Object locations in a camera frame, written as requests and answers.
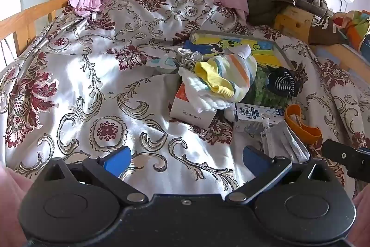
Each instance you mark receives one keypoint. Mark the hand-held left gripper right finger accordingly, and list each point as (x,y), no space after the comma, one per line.
(254,158)

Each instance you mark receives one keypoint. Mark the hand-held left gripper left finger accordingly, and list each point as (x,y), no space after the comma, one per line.
(118,158)

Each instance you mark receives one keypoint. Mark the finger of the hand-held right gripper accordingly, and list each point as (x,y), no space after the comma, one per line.
(341,154)

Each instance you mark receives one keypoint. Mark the silver foil packet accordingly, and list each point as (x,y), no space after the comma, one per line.
(245,127)

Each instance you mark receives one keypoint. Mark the orange fabric band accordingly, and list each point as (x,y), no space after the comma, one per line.
(303,131)

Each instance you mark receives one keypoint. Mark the dark striped sock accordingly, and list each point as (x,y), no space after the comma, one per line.
(281,80)

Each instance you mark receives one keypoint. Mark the pastel striped baby garment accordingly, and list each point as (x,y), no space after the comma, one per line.
(228,73)

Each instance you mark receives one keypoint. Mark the white whale print washcloth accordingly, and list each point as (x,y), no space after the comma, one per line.
(196,90)

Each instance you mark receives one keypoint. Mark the light blue tissue pack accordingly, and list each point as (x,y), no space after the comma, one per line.
(162,63)

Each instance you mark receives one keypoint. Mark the grey tray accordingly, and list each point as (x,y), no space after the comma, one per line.
(285,56)

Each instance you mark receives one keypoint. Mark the blue and white milk carton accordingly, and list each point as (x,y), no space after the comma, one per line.
(254,112)

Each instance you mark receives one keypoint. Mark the orange and white box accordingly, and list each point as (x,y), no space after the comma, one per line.
(185,111)

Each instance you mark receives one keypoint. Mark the floral satin bedspread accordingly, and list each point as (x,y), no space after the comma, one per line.
(86,76)

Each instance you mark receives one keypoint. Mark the light wooden board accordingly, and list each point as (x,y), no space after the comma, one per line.
(341,56)

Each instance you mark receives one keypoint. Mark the cartoon print towel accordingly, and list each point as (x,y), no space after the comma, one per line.
(260,46)

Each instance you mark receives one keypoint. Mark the person's pink clothing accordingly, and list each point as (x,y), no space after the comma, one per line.
(11,206)

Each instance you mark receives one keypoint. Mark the brown printed cloth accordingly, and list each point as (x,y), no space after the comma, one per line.
(326,31)

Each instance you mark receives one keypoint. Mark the multicoloured cloth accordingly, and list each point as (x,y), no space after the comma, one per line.
(352,27)

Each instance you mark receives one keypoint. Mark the yellow wooden frame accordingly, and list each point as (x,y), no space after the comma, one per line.
(292,21)

